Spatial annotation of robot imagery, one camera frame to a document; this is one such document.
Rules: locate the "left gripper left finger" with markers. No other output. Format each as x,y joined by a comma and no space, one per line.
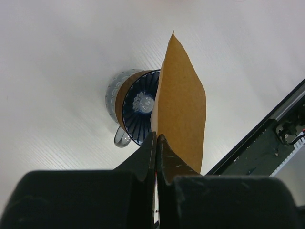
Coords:
122,198

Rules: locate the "blue glass dripper cone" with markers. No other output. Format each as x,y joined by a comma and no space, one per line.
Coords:
138,106

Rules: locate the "single brown paper filter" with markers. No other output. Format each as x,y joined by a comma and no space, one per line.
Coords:
179,111

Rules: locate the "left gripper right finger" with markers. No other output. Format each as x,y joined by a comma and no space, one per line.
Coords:
188,200

